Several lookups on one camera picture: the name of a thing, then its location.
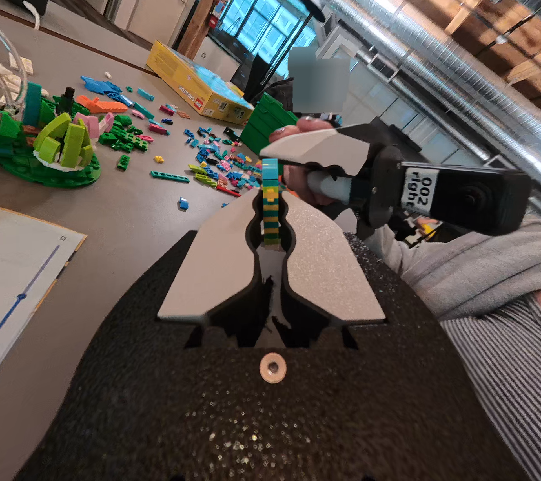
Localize pile of colourful bricks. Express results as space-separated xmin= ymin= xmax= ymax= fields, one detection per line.
xmin=182 ymin=126 xmax=265 ymax=199

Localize orange brick separator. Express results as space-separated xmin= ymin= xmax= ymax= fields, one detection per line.
xmin=76 ymin=95 xmax=128 ymax=114

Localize person's right forearm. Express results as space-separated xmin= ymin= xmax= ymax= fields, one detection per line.
xmin=363 ymin=215 xmax=541 ymax=321

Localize red fire extinguisher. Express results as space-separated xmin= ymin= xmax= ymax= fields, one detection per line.
xmin=209 ymin=0 xmax=229 ymax=29

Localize yellow brick set box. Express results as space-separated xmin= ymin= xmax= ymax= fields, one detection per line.
xmin=146 ymin=40 xmax=254 ymax=125

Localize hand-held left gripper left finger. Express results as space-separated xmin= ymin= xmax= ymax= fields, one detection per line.
xmin=158 ymin=189 xmax=260 ymax=323

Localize stacked green plastic bins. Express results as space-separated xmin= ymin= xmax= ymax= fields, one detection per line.
xmin=240 ymin=93 xmax=298 ymax=156

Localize brick flower model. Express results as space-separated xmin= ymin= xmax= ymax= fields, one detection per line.
xmin=0 ymin=83 xmax=102 ymax=188

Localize grey desk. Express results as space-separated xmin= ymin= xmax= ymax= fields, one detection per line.
xmin=0 ymin=0 xmax=263 ymax=418

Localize person's right hand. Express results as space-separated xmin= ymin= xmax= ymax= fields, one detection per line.
xmin=269 ymin=116 xmax=339 ymax=208

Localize black floor lamp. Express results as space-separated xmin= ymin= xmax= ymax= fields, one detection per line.
xmin=270 ymin=0 xmax=327 ymax=80

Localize pile of green bricks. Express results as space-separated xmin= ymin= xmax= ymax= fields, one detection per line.
xmin=99 ymin=113 xmax=149 ymax=171

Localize cluster of blue bricks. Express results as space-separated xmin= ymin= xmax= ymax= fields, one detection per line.
xmin=80 ymin=76 xmax=136 ymax=106

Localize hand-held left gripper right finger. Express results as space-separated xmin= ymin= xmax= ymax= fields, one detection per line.
xmin=281 ymin=190 xmax=386 ymax=325

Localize white cable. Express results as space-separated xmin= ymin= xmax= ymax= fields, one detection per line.
xmin=22 ymin=0 xmax=41 ymax=30

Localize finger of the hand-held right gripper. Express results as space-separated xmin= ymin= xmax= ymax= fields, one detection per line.
xmin=259 ymin=128 xmax=371 ymax=177

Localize brick instruction booklet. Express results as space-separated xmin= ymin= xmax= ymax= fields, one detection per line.
xmin=0 ymin=207 xmax=87 ymax=363

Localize striped brick fish model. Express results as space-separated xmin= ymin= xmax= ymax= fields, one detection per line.
xmin=261 ymin=158 xmax=285 ymax=251

